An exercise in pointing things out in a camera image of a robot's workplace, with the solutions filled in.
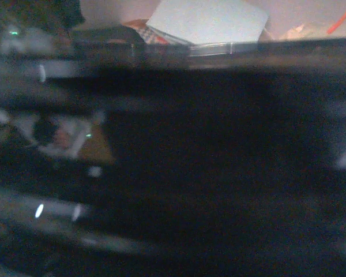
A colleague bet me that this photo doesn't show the light blue paper bag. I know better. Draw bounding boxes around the light blue paper bag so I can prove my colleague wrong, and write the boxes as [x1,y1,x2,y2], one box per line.
[146,0,268,44]

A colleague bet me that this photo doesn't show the cream bear paper bag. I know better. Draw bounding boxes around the cream bear paper bag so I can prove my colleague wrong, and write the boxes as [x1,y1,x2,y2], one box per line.
[326,11,346,35]

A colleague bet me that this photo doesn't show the checkered paper bag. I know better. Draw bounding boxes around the checkered paper bag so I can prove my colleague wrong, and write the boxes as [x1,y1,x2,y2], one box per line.
[136,26,171,45]

